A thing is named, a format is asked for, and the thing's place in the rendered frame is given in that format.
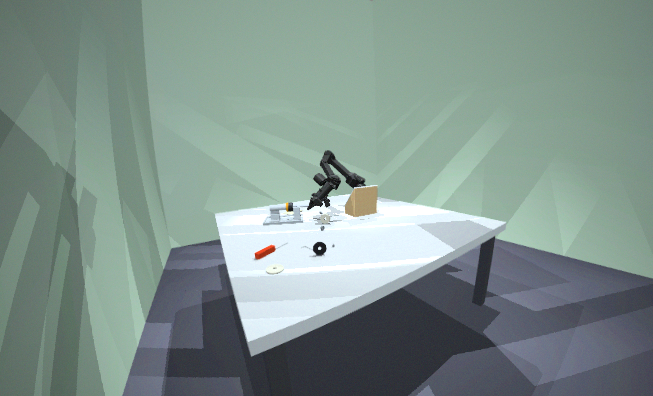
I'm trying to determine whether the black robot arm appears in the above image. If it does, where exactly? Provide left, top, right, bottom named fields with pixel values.
left=313, top=150, right=366, bottom=207

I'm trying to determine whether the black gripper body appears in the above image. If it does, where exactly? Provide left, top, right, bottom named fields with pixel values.
left=311, top=188, right=328, bottom=207

